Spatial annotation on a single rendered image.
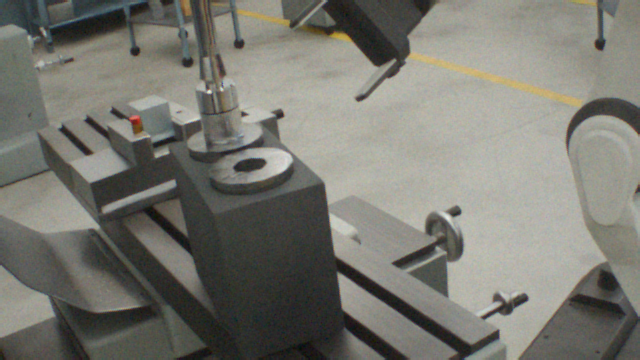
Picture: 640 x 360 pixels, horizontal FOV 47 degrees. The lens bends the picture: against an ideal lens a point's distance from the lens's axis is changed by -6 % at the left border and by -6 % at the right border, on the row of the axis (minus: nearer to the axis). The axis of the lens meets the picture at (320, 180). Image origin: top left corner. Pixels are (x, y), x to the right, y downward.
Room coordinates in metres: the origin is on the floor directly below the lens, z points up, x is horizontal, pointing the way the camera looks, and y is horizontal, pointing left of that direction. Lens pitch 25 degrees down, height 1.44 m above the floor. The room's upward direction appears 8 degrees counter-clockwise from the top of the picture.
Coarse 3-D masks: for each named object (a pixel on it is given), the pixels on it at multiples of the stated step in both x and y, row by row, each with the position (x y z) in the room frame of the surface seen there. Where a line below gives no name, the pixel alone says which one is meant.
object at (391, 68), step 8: (384, 64) 0.85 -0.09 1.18; (392, 64) 0.83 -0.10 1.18; (376, 72) 0.84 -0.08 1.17; (384, 72) 0.82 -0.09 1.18; (392, 72) 0.83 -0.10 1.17; (368, 80) 0.84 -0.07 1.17; (376, 80) 0.81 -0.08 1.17; (368, 88) 0.81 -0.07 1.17; (376, 88) 0.81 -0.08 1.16; (360, 96) 0.81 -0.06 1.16; (368, 96) 0.80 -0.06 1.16
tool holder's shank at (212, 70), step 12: (192, 0) 0.84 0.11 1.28; (204, 0) 0.84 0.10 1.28; (192, 12) 0.84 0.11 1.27; (204, 12) 0.84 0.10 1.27; (204, 24) 0.84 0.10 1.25; (204, 36) 0.84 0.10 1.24; (216, 36) 0.85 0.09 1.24; (204, 48) 0.84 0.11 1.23; (216, 48) 0.85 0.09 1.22; (204, 60) 0.84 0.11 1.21; (216, 60) 0.84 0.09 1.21; (204, 72) 0.84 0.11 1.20; (216, 72) 0.84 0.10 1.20; (216, 84) 0.84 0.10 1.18
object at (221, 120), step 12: (228, 96) 0.83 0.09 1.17; (204, 108) 0.83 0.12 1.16; (216, 108) 0.83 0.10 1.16; (228, 108) 0.83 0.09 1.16; (204, 120) 0.84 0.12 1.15; (216, 120) 0.83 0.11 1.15; (228, 120) 0.83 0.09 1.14; (240, 120) 0.85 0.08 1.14; (204, 132) 0.84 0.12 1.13; (216, 132) 0.83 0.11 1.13; (228, 132) 0.83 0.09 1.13; (240, 132) 0.84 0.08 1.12; (216, 144) 0.83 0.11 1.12
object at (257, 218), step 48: (192, 144) 0.84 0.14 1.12; (240, 144) 0.82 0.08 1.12; (192, 192) 0.78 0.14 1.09; (240, 192) 0.72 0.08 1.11; (288, 192) 0.71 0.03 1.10; (192, 240) 0.86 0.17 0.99; (240, 240) 0.69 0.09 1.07; (288, 240) 0.70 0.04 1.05; (240, 288) 0.69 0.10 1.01; (288, 288) 0.70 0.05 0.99; (336, 288) 0.72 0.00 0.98; (240, 336) 0.68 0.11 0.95; (288, 336) 0.70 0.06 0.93
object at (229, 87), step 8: (224, 80) 0.86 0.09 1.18; (232, 80) 0.86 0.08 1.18; (200, 88) 0.84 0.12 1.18; (208, 88) 0.84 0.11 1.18; (216, 88) 0.84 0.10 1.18; (224, 88) 0.83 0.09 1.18; (232, 88) 0.84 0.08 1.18; (200, 96) 0.84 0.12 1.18; (208, 96) 0.83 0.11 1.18; (216, 96) 0.83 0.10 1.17; (224, 96) 0.83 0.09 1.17
